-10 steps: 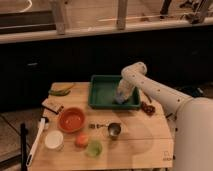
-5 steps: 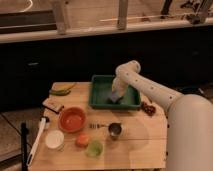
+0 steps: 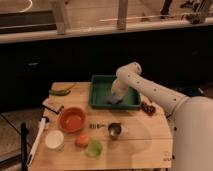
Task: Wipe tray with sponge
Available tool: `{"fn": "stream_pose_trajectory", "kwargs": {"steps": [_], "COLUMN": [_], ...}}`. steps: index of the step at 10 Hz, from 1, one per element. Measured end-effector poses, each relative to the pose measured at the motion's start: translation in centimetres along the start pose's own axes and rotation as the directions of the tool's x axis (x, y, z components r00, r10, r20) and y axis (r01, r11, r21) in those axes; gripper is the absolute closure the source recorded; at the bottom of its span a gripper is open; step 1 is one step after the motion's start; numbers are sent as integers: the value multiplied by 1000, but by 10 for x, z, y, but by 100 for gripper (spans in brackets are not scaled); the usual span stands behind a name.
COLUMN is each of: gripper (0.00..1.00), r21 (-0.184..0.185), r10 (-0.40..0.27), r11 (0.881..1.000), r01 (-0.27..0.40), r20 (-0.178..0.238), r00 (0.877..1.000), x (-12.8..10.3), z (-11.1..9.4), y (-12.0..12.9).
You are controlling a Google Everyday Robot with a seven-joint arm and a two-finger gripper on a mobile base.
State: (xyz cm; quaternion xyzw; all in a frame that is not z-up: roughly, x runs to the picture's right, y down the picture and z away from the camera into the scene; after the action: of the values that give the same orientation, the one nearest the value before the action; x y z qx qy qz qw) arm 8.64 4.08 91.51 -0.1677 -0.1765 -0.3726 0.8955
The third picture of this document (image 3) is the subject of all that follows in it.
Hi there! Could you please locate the green plastic tray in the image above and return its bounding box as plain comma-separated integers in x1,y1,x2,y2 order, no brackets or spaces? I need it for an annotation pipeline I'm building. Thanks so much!
88,75,141,110

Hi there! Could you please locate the green lime toy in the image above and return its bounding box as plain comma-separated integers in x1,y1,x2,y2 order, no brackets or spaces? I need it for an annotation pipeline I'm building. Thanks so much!
86,140,103,157

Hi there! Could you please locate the white round container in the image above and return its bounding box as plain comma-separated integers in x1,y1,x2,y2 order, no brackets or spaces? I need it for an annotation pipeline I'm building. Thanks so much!
45,130,64,150

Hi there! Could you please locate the small brown box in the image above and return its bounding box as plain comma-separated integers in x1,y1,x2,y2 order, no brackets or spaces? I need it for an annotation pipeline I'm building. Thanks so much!
42,98,64,114

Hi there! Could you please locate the white handled brush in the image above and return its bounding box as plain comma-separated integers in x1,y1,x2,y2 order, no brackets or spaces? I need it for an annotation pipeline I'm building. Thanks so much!
26,117,49,167

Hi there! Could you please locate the black vertical bar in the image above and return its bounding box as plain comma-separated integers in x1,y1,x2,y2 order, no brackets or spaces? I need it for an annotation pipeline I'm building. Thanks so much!
21,123,28,171

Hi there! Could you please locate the metal measuring cup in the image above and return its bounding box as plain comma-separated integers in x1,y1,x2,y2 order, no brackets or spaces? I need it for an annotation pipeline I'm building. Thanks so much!
89,122,122,140

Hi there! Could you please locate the orange bowl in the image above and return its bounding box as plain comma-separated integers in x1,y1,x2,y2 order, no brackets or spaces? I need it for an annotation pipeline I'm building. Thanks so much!
58,107,86,133

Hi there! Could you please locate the dark red grapes toy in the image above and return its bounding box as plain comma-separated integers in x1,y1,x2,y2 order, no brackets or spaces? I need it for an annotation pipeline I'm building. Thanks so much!
141,102,156,116

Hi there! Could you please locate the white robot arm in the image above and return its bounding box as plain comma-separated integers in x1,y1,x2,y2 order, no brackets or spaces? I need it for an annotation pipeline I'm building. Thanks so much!
111,62,213,171

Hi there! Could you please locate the orange tomato toy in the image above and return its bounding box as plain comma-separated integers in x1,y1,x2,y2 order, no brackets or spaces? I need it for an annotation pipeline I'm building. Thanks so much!
75,133,89,147

